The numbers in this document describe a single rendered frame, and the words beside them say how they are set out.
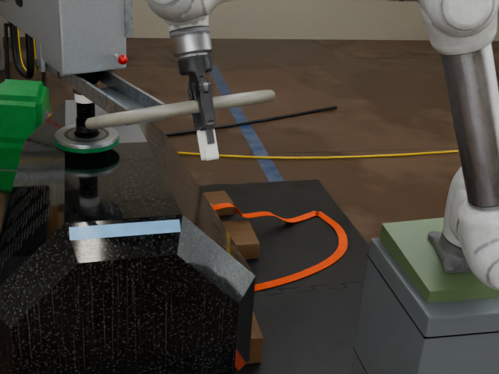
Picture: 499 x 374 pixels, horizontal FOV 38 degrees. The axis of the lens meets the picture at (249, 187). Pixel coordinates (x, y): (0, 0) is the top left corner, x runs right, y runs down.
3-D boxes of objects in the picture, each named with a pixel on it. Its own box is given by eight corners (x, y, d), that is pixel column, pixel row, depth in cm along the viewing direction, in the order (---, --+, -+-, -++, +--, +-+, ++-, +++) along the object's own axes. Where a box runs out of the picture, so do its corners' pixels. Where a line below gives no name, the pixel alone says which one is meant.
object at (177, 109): (60, 134, 192) (58, 123, 192) (216, 110, 218) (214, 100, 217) (132, 123, 151) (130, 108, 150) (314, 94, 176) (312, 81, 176)
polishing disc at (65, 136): (79, 122, 258) (79, 119, 258) (130, 133, 251) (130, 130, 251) (41, 141, 240) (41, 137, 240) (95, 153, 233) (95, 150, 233)
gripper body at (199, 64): (214, 51, 158) (220, 93, 159) (204, 56, 166) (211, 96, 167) (181, 56, 156) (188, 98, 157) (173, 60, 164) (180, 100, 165)
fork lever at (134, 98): (33, 68, 250) (31, 54, 248) (85, 63, 260) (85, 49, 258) (114, 128, 198) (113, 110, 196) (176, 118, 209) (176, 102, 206)
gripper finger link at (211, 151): (213, 128, 161) (214, 128, 161) (218, 158, 162) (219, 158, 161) (200, 130, 160) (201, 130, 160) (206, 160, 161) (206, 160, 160)
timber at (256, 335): (261, 363, 275) (263, 337, 270) (230, 365, 272) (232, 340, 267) (245, 317, 301) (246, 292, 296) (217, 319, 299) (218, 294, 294)
